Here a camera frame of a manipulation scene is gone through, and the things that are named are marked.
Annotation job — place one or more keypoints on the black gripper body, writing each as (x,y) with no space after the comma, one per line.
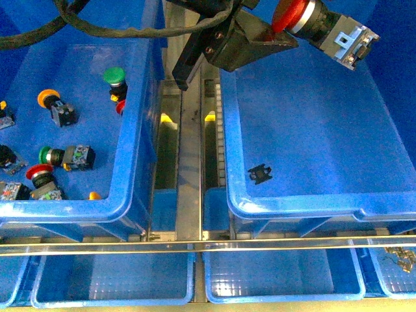
(240,39)

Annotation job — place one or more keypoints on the red mushroom push button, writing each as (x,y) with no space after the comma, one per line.
(339,36)

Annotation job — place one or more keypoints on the yellow mushroom push button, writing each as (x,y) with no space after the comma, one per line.
(63,114)

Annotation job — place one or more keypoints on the blue source bin with buttons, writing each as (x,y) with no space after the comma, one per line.
(113,198)

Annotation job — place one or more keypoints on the blue middle plastic bin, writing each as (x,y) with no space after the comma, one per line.
(340,143)

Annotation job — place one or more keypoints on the green mushroom push button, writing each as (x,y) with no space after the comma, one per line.
(115,77)

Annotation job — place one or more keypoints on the small black plastic clip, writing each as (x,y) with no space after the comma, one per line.
(260,174)

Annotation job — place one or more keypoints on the green push button lying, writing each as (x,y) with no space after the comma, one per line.
(79,157)

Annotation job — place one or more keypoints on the red push button in bin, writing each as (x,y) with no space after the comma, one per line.
(44,183)

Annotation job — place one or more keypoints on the lower middle blue tray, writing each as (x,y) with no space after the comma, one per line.
(283,276)

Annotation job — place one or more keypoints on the lower left blue tray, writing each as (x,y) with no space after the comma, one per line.
(111,280)

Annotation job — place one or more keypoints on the pile of small metal clips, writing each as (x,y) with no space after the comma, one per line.
(405,258)

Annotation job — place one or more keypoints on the lower blue tray with clips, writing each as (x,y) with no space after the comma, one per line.
(394,282)

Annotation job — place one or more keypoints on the metal roller rack frame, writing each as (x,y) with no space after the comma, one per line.
(20,18)

